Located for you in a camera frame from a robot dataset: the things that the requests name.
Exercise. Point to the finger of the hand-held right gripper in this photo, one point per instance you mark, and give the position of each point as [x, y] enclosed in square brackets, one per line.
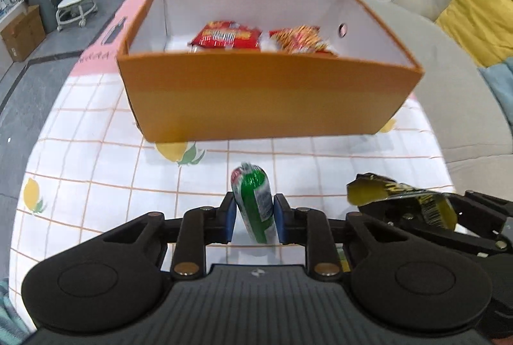
[489, 206]
[461, 238]

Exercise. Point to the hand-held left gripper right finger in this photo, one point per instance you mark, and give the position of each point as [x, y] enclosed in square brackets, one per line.
[280, 219]

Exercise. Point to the white round stool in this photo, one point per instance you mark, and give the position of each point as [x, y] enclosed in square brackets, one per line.
[76, 4]

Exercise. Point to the green sausage stick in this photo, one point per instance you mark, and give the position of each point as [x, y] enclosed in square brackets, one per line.
[254, 200]

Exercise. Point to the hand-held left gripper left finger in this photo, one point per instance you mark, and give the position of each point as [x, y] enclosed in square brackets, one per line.
[229, 217]

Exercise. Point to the light blue cushion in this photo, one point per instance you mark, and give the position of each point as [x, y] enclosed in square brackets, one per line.
[501, 88]

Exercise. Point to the beige sofa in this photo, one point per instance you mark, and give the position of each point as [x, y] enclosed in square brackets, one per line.
[453, 88]

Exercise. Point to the brown cardboard carton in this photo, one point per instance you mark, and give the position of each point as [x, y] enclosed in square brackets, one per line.
[22, 32]

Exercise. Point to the teal striped blanket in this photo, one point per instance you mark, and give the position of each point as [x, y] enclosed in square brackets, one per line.
[10, 313]

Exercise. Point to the black yellow snack packet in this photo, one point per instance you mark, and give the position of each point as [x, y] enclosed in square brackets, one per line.
[433, 208]

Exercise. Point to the yellow cushion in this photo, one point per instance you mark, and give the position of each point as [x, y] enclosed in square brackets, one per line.
[477, 16]

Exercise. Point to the orange stick snack bag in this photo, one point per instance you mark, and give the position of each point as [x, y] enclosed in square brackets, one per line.
[300, 40]

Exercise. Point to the large red snack bag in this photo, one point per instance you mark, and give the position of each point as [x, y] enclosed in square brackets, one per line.
[226, 35]

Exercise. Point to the orange cardboard box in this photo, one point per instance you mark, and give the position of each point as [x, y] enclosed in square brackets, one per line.
[260, 100]

